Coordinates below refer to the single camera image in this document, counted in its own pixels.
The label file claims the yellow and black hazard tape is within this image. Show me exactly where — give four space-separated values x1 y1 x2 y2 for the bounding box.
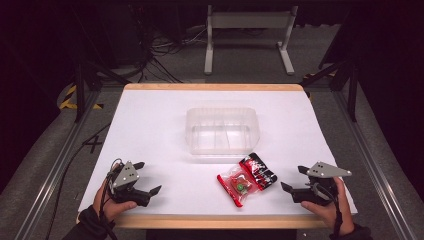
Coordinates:
59 84 104 111

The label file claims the person's right hand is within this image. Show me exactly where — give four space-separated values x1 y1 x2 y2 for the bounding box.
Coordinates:
300 176 356 236

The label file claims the left hand-held gripper cable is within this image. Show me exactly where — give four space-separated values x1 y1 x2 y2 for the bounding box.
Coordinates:
98 158 123 240

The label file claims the black floor cable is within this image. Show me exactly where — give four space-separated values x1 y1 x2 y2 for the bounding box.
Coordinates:
44 122 113 240

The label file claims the red and black snack packet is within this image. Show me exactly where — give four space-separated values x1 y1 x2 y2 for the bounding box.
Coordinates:
238 152 279 192

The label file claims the aluminium rail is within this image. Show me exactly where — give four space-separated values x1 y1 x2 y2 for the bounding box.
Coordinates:
13 89 103 240
333 89 419 240

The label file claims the hand-held gripper cable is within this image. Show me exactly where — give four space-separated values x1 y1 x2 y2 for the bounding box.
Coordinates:
313 181 345 240
98 158 123 240

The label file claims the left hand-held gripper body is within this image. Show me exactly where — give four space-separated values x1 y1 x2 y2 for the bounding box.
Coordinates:
106 160 151 208

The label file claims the person's left hand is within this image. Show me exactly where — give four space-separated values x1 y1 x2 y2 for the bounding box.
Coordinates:
92 181 138 223

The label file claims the right hand-held gripper cable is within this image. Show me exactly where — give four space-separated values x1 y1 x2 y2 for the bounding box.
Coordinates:
313 181 345 240

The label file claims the white metal stand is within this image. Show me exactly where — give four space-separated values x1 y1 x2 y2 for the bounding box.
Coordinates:
203 4 299 76

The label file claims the clear plastic container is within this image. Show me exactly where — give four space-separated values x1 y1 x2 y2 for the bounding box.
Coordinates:
185 106 261 156

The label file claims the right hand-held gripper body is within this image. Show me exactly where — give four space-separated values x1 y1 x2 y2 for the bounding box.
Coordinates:
291 161 353 207

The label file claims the bundle of floor cables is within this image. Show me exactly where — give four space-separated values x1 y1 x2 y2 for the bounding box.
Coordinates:
133 6 209 84

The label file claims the black metal stand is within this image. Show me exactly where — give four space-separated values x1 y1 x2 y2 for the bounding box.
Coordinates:
299 9 361 123
71 6 131 124

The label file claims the clear red-edged candy packet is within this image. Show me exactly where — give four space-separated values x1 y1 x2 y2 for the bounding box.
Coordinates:
216 165 259 208

